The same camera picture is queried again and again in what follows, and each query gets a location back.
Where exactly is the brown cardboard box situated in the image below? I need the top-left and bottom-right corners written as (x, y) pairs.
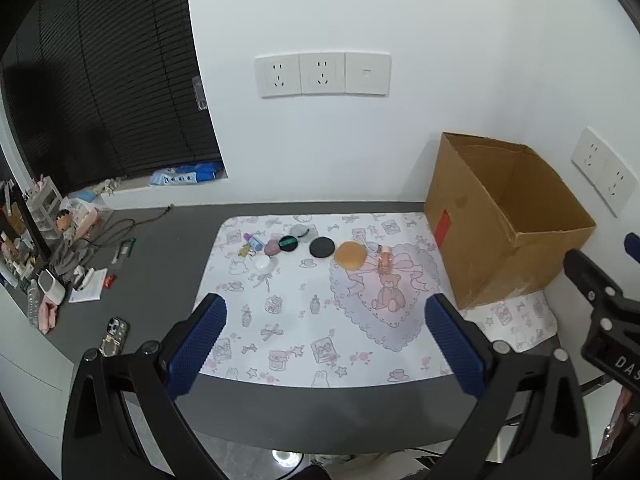
top-left (424, 132), bottom-right (597, 310)

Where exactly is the pink cloth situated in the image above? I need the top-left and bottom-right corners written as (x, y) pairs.
top-left (37, 296), bottom-right (61, 335)

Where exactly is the smartphone with patterned case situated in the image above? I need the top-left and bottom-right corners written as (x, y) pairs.
top-left (98, 316), bottom-right (131, 357)

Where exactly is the pink storage box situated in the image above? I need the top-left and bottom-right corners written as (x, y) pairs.
top-left (60, 197), bottom-right (113, 241)

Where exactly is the white notepad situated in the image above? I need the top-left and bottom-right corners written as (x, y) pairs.
top-left (67, 267), bottom-right (109, 304)

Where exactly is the person's right hand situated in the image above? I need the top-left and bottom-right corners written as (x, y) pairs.
top-left (612, 389), bottom-right (640, 441)

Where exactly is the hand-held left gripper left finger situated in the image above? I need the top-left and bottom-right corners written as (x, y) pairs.
top-left (62, 292), bottom-right (228, 480)

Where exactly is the black window blind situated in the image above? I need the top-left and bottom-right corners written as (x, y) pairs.
top-left (0, 0), bottom-right (223, 196)

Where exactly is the orange round powder puff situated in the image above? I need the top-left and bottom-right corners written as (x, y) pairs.
top-left (334, 241), bottom-right (368, 271)

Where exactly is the printed bear pattern mat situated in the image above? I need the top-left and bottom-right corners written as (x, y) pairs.
top-left (194, 212), bottom-right (558, 388)

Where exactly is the grey cloth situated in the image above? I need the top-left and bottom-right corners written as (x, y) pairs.
top-left (47, 240), bottom-right (86, 281)

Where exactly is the white wall data plate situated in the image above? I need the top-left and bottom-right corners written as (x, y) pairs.
top-left (345, 51), bottom-right (392, 96)

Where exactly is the green and white tool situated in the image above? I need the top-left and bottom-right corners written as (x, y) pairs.
top-left (112, 237), bottom-right (137, 266)

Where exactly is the row of cosmetic bottles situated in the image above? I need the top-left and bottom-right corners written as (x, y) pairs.
top-left (0, 230), bottom-right (41, 288)

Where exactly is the white drawer organizer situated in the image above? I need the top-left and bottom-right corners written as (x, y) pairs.
top-left (25, 175), bottom-right (63, 241)

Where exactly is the white rounded device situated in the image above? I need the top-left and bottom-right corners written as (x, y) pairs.
top-left (37, 268), bottom-right (68, 306)

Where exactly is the white wall power socket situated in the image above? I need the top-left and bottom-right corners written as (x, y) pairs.
top-left (594, 157), bottom-right (640, 218)
top-left (571, 126), bottom-right (618, 186)
top-left (299, 52), bottom-right (347, 96)
top-left (254, 55), bottom-right (302, 98)

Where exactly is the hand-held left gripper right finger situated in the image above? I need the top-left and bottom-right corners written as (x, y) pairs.
top-left (424, 293), bottom-right (598, 480)

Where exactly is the black cable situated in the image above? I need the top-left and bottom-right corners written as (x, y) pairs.
top-left (80, 204), bottom-right (174, 261)

